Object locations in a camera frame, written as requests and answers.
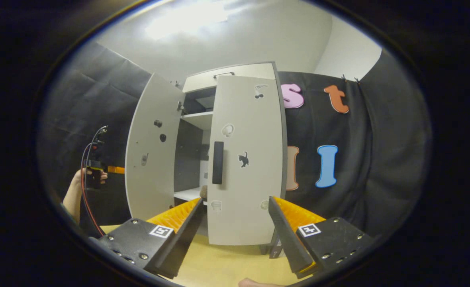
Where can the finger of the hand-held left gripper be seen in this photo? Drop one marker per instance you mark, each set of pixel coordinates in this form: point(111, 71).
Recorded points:
point(117, 170)

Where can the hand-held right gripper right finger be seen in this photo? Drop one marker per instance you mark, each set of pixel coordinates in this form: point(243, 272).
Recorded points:
point(286, 239)

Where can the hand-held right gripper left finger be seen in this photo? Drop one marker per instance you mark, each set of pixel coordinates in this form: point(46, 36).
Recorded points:
point(185, 239)

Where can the white shoe cabinet door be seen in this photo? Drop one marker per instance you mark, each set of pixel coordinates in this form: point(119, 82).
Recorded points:
point(251, 191)
point(151, 187)

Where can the brown fuzzy shoe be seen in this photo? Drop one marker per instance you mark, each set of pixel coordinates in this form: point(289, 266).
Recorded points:
point(203, 192)

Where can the white shoe cabinet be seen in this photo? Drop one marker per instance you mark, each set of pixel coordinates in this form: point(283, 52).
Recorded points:
point(195, 119)

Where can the white cabinet drawer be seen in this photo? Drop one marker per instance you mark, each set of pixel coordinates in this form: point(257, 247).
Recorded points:
point(197, 83)

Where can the black backdrop cloth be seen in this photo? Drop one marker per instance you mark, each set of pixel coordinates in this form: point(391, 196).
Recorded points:
point(79, 99)
point(378, 159)

